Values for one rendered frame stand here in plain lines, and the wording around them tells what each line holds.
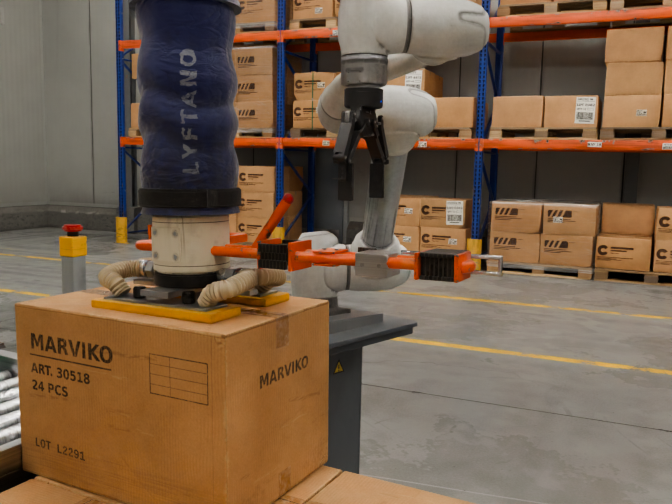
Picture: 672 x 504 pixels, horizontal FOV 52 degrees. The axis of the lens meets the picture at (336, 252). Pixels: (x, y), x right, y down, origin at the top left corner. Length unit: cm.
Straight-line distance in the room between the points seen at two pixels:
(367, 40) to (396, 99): 55
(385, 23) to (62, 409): 107
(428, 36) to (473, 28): 9
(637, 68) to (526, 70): 190
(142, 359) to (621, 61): 757
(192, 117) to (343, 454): 135
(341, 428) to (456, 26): 144
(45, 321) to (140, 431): 34
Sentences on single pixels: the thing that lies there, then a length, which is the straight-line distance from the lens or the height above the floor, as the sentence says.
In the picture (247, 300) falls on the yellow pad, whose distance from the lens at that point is 158.
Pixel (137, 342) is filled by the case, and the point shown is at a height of 91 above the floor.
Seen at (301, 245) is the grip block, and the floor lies 110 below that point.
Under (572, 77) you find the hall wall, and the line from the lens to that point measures 988.
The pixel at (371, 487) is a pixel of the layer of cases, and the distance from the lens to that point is 166.
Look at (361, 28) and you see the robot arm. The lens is 134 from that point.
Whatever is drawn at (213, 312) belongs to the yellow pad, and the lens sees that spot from 142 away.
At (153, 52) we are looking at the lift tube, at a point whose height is 149.
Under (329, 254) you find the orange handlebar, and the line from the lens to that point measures 137.
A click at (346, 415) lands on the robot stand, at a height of 44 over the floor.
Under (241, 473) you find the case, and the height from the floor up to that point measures 66.
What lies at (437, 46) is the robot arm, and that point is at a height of 150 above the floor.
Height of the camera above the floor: 127
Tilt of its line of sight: 7 degrees down
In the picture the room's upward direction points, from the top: 1 degrees clockwise
